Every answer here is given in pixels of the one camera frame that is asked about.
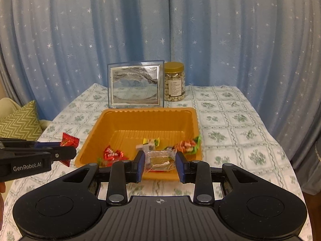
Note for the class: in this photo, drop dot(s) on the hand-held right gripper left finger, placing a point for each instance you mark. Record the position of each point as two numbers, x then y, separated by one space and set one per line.
141 166

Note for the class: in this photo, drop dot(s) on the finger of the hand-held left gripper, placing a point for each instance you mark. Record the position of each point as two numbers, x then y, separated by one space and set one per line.
64 153
46 144

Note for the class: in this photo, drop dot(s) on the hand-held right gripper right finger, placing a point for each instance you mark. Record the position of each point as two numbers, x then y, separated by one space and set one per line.
180 167

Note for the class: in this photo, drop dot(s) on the red candy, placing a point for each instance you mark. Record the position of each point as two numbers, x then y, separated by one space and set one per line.
112 153
69 141

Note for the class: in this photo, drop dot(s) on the clear dark snack packet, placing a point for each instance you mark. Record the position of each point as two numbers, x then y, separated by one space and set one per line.
159 159

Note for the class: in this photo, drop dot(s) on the green candy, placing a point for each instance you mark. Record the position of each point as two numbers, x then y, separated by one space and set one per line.
151 145

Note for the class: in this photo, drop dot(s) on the green orange snack packet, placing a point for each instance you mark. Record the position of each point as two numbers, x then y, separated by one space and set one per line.
186 144

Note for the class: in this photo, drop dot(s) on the yellow candy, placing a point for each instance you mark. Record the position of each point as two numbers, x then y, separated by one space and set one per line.
145 141

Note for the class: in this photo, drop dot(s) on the orange plastic tray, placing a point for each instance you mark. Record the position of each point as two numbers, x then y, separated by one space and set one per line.
140 123

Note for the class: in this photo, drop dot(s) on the person's left hand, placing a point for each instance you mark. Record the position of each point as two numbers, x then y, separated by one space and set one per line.
1 188

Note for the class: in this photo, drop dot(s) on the green zigzag cushion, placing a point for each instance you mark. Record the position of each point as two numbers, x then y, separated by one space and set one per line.
20 123

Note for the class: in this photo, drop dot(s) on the floral checked tablecloth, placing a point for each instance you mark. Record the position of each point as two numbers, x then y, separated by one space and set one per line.
238 135

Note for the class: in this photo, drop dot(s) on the grey pleated curtain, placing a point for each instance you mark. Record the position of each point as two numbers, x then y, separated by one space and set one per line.
6 80

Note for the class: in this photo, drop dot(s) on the clear jar with gold lid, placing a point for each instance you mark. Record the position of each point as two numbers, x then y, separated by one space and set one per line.
174 85

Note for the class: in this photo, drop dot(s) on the blue starry curtain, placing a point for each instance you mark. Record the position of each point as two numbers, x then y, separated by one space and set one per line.
75 30

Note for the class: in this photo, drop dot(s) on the lace trimmed grey curtain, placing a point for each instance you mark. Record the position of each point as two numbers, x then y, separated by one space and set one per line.
313 165

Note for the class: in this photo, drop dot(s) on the silver picture frame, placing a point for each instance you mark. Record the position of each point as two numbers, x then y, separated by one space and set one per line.
135 85

